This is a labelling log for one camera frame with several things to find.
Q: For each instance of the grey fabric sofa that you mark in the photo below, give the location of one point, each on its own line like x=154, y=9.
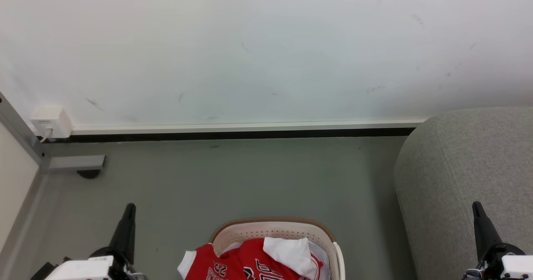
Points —
x=458, y=167

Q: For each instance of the cream perforated laundry basket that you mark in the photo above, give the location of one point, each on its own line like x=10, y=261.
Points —
x=266, y=229

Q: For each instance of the white garment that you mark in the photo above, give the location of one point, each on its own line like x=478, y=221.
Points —
x=291, y=253

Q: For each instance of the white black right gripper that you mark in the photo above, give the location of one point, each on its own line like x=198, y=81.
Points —
x=516, y=267

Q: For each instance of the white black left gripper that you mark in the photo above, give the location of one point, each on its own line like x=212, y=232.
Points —
x=83, y=269

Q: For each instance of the grey metal partition frame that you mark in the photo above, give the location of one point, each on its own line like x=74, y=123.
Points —
x=75, y=162

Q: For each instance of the white black wall baseboard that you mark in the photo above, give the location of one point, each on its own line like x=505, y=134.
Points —
x=250, y=130

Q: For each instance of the red white sports jersey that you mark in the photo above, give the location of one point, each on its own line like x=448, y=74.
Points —
x=241, y=260

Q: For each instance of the black frame foot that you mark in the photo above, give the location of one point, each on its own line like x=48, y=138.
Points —
x=88, y=173

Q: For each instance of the white wall socket box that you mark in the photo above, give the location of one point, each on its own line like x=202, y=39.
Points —
x=52, y=119

